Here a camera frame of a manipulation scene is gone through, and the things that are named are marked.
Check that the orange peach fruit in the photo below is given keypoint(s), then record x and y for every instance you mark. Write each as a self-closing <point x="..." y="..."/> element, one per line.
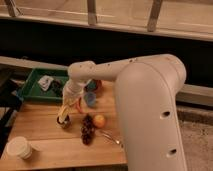
<point x="99" y="121"/>

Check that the white cloth in tray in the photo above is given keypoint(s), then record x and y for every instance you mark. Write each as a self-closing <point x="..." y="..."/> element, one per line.
<point x="45" y="82"/>

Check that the red bowl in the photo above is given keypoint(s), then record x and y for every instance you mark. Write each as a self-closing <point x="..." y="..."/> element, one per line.
<point x="98" y="85"/>

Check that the green plastic tray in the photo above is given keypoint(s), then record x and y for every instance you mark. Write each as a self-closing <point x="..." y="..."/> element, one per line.
<point x="31" y="90"/>

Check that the blue plastic cup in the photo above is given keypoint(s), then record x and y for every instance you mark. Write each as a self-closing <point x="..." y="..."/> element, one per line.
<point x="90" y="98"/>

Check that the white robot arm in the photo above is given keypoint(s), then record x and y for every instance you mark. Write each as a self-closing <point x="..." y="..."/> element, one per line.
<point x="145" y="99"/>

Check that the teal cloth in bowl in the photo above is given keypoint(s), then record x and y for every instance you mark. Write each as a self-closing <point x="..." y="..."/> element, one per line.
<point x="91" y="86"/>

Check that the wooden board tabletop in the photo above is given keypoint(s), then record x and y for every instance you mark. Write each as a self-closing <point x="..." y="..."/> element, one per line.
<point x="54" y="147"/>

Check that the black tool in tray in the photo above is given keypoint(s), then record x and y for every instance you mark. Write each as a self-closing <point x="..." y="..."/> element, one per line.
<point x="57" y="88"/>

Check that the white cylindrical container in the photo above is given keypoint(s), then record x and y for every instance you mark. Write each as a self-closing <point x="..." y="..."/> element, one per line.
<point x="19" y="147"/>

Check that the yellow banana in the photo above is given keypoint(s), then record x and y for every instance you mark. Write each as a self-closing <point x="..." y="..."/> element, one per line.
<point x="63" y="113"/>

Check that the purple grape bunch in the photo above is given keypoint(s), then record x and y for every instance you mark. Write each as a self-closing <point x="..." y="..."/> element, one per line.
<point x="87" y="130"/>

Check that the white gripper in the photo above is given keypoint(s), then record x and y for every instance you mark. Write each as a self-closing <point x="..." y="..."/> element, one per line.
<point x="72" y="91"/>

